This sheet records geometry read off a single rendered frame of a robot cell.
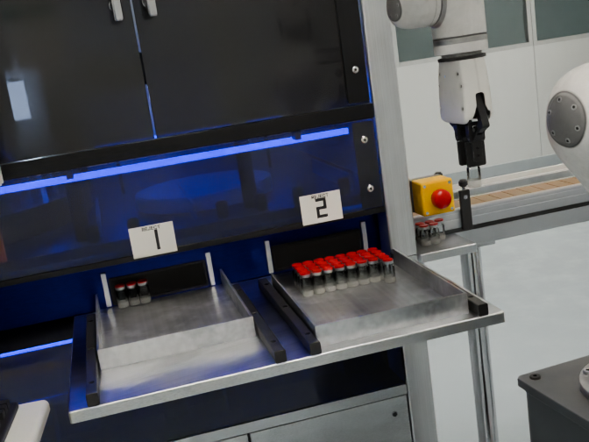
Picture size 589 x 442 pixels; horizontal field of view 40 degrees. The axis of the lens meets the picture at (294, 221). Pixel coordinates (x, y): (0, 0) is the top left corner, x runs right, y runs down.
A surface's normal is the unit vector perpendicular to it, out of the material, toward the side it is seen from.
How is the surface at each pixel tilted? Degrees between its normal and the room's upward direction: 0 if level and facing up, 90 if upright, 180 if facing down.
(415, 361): 90
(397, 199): 90
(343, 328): 90
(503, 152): 90
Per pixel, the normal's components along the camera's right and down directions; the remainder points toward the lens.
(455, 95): -0.96, 0.18
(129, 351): 0.24, 0.18
